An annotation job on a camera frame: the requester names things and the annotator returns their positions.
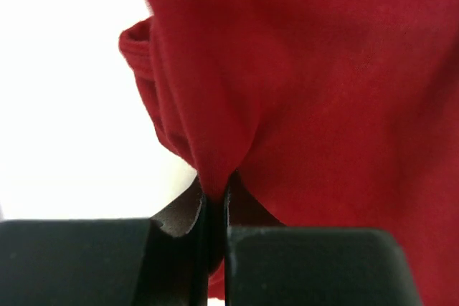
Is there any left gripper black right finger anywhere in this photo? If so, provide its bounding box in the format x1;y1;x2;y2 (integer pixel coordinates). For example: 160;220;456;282
224;174;422;306

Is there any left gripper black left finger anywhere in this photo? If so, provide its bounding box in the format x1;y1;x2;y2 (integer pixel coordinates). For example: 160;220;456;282
1;181;207;306

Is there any red t-shirt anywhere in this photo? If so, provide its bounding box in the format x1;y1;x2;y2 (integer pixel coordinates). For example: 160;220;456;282
119;0;458;305

